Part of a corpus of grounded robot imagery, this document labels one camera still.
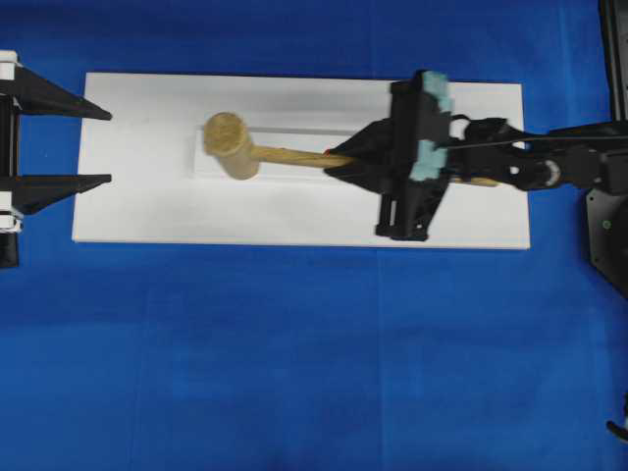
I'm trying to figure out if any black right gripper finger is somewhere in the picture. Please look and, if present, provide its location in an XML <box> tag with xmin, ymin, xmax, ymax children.
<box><xmin>326</xmin><ymin>120</ymin><xmax>393</xmax><ymax>157</ymax></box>
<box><xmin>324</xmin><ymin>164</ymin><xmax>393</xmax><ymax>194</ymax></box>

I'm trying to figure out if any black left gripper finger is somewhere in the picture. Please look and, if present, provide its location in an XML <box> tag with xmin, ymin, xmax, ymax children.
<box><xmin>12</xmin><ymin>66</ymin><xmax>112</xmax><ymax>121</ymax></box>
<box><xmin>12</xmin><ymin>174</ymin><xmax>112</xmax><ymax>215</ymax></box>

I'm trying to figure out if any wooden mallet hammer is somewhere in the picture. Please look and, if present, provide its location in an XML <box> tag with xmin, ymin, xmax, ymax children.
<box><xmin>202</xmin><ymin>111</ymin><xmax>499</xmax><ymax>190</ymax></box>

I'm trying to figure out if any black object bottom right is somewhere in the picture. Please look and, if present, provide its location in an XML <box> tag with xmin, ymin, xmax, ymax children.
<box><xmin>605</xmin><ymin>390</ymin><xmax>628</xmax><ymax>443</ymax></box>

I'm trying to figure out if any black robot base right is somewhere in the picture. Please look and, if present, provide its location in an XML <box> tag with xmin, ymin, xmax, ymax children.
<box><xmin>586</xmin><ymin>1</ymin><xmax>627</xmax><ymax>296</ymax></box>

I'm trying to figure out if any large white board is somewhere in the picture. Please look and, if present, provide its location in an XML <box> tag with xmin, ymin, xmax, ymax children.
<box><xmin>71</xmin><ymin>72</ymin><xmax>533</xmax><ymax>251</ymax></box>

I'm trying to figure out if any blue table cloth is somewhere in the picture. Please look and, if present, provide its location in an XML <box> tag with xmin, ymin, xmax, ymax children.
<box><xmin>1</xmin><ymin>1</ymin><xmax>627</xmax><ymax>470</ymax></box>

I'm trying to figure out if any black camera cable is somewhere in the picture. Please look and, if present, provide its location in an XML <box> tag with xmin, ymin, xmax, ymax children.
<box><xmin>431</xmin><ymin>115</ymin><xmax>628</xmax><ymax>151</ymax></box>

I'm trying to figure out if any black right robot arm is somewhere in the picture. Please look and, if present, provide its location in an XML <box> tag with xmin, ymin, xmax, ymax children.
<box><xmin>326</xmin><ymin>71</ymin><xmax>627</xmax><ymax>241</ymax></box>

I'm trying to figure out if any small white marked plate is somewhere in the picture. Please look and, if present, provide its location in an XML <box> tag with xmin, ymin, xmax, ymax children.
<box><xmin>186</xmin><ymin>126</ymin><xmax>349</xmax><ymax>183</ymax></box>

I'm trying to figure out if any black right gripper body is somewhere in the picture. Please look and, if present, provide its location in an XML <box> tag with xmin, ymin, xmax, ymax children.
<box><xmin>376</xmin><ymin>71</ymin><xmax>452</xmax><ymax>241</ymax></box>

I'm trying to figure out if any black block left edge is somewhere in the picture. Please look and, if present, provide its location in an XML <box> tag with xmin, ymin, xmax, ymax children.
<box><xmin>0</xmin><ymin>232</ymin><xmax>20</xmax><ymax>269</ymax></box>

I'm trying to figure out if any black teal wrist camera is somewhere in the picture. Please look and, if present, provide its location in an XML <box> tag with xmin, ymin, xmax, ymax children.
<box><xmin>409</xmin><ymin>71</ymin><xmax>452</xmax><ymax>183</ymax></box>

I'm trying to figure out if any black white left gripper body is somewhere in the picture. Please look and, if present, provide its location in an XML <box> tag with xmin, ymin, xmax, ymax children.
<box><xmin>1</xmin><ymin>50</ymin><xmax>23</xmax><ymax>234</ymax></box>

